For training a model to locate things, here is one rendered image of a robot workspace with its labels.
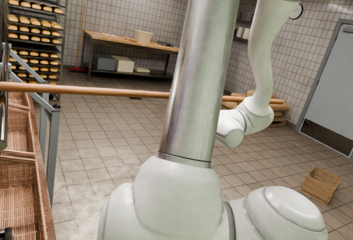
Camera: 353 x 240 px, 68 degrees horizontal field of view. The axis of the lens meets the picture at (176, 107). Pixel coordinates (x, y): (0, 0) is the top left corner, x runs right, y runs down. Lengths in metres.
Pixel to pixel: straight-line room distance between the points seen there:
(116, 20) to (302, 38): 3.93
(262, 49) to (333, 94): 4.65
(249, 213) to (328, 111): 4.95
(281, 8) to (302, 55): 5.10
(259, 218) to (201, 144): 0.15
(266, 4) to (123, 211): 0.54
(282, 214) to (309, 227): 0.04
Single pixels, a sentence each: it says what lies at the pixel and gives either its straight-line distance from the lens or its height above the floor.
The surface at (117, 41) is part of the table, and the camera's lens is 5.44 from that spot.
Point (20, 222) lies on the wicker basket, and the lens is 1.36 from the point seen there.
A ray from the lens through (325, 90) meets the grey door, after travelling 5.42.
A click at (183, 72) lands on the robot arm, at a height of 1.43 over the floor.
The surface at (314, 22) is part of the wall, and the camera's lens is 5.79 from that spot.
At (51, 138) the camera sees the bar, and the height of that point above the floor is 0.80.
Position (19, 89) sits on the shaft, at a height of 1.20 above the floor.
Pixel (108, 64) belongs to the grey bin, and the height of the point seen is 0.35.
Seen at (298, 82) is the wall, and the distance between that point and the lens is 5.73.
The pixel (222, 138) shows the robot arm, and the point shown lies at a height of 1.19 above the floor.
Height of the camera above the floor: 1.51
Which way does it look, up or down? 18 degrees down
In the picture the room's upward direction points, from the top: 13 degrees clockwise
